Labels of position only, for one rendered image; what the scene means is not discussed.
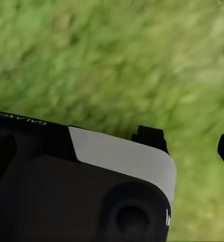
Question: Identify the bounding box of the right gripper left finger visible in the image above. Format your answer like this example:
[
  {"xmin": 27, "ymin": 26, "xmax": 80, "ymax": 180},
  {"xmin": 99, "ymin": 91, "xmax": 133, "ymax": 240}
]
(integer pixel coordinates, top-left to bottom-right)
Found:
[{"xmin": 0, "ymin": 134, "xmax": 17, "ymax": 180}]

